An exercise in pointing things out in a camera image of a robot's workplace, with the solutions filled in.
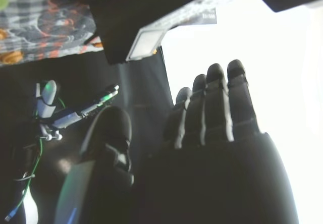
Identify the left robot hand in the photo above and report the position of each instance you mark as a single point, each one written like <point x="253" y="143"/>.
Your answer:
<point x="207" y="173"/>

